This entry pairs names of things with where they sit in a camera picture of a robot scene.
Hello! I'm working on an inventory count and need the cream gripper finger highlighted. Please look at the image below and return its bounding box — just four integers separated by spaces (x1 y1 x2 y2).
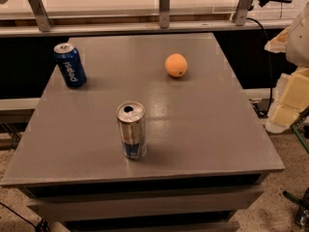
265 27 290 53
266 67 309 133

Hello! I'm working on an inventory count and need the right metal bracket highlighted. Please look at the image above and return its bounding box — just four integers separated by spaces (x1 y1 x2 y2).
233 0 252 26

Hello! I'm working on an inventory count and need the middle metal bracket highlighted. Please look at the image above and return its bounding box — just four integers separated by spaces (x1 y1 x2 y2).
159 0 170 29

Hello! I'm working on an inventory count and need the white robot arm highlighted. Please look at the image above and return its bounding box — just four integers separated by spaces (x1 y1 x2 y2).
265 5 309 133

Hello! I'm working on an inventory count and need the dark object bottom right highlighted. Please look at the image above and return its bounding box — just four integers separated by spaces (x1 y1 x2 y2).
283 188 309 232

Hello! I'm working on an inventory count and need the blue pepsi can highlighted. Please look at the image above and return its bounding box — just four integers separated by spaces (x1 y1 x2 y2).
54 43 87 88

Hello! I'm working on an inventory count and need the silver blue redbull can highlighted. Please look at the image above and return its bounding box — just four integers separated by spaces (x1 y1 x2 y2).
116 101 147 160

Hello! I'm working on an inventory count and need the black cable right side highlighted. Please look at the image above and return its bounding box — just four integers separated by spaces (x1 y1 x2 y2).
246 16 274 118

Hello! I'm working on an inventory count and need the orange fruit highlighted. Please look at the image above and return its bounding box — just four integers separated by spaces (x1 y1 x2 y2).
165 53 187 77

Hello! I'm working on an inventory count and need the green metal leg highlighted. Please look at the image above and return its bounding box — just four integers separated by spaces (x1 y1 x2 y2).
292 125 309 155

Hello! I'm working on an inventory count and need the black cable bottom left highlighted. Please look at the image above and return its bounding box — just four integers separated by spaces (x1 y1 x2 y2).
0 201 51 232

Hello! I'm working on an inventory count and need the left metal bracket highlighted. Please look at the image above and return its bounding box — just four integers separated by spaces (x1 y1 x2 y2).
28 0 52 32

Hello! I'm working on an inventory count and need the black cable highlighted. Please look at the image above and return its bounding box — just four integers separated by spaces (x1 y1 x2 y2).
0 201 51 232
246 16 274 118

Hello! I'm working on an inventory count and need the metal bracket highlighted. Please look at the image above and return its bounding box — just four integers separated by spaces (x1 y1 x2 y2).
159 0 170 29
28 0 52 32
233 0 252 26

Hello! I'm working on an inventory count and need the grey table drawer cabinet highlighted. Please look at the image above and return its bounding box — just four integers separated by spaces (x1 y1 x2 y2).
1 33 284 232

